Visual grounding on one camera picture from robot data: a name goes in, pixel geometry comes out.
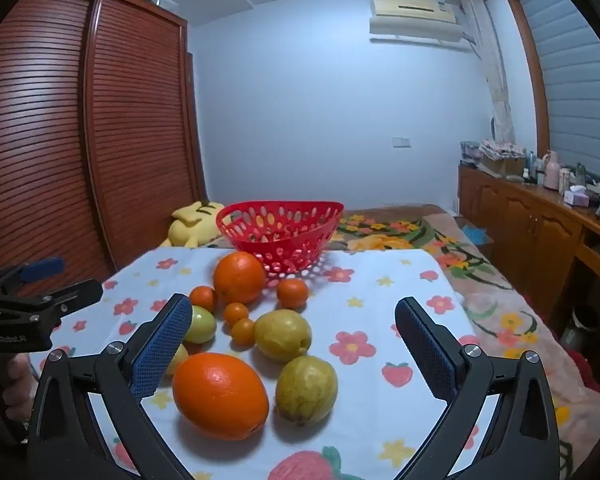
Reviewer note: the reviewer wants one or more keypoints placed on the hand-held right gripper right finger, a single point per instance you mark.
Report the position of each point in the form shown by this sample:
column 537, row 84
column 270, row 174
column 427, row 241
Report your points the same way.
column 425, row 345

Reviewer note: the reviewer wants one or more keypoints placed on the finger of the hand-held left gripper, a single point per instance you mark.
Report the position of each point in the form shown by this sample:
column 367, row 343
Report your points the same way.
column 42, row 267
column 75, row 295

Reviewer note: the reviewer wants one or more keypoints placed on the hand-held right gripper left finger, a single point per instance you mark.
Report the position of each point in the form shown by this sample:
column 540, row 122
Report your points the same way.
column 162, row 345

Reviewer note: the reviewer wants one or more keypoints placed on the small green round fruit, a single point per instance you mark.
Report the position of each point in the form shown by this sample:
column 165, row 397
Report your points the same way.
column 203, row 325

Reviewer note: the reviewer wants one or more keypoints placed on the medium tangerine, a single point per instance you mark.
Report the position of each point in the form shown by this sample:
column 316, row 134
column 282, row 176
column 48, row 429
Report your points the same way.
column 203, row 298
column 292, row 293

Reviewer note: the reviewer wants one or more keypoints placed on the large orange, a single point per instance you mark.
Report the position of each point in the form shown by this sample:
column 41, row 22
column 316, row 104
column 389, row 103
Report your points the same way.
column 220, row 395
column 240, row 277

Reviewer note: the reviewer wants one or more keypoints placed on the yellow pear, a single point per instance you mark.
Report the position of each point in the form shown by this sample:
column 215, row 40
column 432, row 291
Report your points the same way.
column 282, row 335

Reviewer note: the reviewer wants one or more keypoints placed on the greenish striped pear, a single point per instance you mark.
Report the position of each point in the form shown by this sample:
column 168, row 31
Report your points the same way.
column 306, row 390

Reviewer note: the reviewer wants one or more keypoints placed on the red perforated plastic basket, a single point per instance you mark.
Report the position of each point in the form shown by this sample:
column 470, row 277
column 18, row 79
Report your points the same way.
column 280, row 255

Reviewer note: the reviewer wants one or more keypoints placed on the person's left hand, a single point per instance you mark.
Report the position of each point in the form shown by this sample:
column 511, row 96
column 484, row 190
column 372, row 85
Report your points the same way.
column 15, row 385

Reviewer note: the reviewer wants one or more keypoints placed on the small yellow fruit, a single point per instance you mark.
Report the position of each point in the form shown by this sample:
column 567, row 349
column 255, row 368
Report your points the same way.
column 178, row 360

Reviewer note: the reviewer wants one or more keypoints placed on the white floral strawberry tablecloth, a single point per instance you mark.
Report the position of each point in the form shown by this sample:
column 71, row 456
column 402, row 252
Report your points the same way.
column 380, row 310

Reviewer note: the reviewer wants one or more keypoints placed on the small tangerine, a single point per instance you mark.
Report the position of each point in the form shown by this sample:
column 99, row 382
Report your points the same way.
column 243, row 331
column 236, row 312

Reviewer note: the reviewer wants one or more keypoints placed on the floral bed blanket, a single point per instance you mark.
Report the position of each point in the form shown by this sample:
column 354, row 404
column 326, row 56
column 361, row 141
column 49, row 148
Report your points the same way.
column 480, row 280

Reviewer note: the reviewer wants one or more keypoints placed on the blue cloth scrap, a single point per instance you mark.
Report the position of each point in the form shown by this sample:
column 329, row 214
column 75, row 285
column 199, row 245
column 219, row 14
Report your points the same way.
column 476, row 235

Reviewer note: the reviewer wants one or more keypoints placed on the yellow plush toy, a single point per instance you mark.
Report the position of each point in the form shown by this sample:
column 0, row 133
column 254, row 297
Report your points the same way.
column 195, row 222

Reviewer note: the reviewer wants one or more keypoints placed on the brown wooden sideboard cabinet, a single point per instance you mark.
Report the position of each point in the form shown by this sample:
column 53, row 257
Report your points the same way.
column 530, row 230

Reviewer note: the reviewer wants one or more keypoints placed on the dark trash can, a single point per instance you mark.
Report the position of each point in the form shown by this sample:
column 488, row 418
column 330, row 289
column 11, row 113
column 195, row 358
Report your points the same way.
column 580, row 327

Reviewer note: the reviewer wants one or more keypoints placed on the brown louvered wooden wardrobe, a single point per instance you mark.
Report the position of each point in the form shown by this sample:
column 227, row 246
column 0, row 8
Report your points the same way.
column 130, row 135

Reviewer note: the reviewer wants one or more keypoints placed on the cardboard box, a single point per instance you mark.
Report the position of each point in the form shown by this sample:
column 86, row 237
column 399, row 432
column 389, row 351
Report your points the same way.
column 502, row 166

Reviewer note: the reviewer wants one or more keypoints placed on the glass jar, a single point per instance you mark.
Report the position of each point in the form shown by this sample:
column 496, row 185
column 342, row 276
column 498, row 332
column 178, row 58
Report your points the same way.
column 470, row 152

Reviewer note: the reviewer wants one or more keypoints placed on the floral folded cloth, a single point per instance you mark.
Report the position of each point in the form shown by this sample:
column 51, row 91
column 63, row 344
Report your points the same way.
column 502, row 147

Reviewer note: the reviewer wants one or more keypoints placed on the pink tissue box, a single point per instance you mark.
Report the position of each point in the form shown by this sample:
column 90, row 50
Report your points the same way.
column 577, row 197

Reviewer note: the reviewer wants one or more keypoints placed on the pink thermos jug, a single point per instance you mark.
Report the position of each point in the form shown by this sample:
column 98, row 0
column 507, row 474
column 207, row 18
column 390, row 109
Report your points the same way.
column 552, row 172

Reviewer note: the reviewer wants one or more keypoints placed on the white cup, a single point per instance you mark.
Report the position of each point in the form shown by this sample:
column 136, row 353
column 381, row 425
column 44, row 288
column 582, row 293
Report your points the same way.
column 565, row 182

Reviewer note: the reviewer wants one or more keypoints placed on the green bottle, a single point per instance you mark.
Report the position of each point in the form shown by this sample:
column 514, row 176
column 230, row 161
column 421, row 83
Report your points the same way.
column 579, row 175

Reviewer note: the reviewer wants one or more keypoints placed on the pale patterned curtain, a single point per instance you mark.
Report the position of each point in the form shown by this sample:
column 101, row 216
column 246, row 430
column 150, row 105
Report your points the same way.
column 495, row 85

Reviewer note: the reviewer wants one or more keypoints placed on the white box on wardrobe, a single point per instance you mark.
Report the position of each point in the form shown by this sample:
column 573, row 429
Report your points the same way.
column 162, row 2

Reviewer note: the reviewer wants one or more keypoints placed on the grey window blinds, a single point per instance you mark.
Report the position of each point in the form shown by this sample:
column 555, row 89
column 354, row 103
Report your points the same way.
column 570, row 85

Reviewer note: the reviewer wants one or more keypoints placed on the white wall socket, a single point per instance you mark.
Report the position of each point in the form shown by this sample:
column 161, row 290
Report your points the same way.
column 402, row 142

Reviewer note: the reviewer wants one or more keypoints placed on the white wall air conditioner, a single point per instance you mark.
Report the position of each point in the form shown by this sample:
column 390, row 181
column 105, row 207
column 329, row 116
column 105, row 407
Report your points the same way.
column 415, row 15

